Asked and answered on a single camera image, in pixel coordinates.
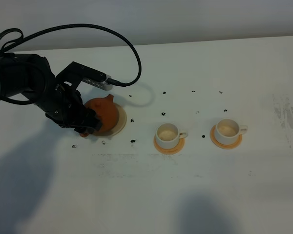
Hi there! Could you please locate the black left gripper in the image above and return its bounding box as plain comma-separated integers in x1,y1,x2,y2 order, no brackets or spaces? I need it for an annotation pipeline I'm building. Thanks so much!
42,83,103,134

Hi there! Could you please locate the brown clay teapot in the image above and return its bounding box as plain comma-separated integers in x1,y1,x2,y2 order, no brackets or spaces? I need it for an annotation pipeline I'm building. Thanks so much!
85,94,119,136

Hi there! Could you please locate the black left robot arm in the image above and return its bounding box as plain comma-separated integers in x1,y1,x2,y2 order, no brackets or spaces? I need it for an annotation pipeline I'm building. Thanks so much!
0,53,103,134

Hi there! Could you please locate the beige round teapot coaster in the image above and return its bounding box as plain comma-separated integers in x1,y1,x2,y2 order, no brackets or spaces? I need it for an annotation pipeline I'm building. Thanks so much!
93,103,127,138

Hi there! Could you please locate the white teacup left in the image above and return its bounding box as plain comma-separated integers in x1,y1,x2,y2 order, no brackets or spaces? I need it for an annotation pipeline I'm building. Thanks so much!
155,122,188,150

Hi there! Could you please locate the white teacup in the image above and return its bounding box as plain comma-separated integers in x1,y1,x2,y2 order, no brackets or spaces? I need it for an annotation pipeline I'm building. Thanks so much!
155,122,188,150
215,118,248,144

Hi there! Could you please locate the orange coaster left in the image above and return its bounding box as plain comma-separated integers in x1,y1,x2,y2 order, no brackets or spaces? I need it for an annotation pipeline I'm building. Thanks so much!
153,137,186,155

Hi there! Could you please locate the orange coaster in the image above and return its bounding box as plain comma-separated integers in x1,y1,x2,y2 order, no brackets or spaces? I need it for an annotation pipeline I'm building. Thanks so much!
209,125,243,150
153,137,186,155

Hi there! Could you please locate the orange coaster right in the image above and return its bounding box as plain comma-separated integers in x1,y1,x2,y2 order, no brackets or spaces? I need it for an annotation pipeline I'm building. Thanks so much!
209,125,243,150

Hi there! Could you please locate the white teacup right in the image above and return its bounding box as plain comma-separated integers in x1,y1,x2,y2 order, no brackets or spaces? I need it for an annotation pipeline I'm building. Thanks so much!
215,118,248,144

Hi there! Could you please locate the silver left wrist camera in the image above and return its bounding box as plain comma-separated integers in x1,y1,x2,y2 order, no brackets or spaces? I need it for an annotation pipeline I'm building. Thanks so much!
56,61,113,91

